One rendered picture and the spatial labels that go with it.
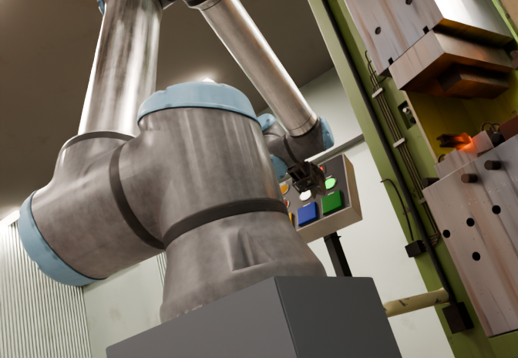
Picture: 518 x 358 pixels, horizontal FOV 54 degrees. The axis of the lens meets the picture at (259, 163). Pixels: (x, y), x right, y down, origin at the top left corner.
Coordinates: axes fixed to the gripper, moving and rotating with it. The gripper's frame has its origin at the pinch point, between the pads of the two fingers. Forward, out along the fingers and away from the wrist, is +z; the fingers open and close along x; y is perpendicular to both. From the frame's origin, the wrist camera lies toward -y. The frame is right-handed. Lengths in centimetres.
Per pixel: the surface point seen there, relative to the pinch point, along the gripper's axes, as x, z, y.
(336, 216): 0.5, 7.3, 6.5
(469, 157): 46.2, 5.4, 8.2
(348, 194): 6.6, 6.1, 0.7
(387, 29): 41, -19, -39
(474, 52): 61, -1, -29
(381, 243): -95, 312, -236
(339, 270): -9.5, 25.5, 13.1
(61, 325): -587, 261, -275
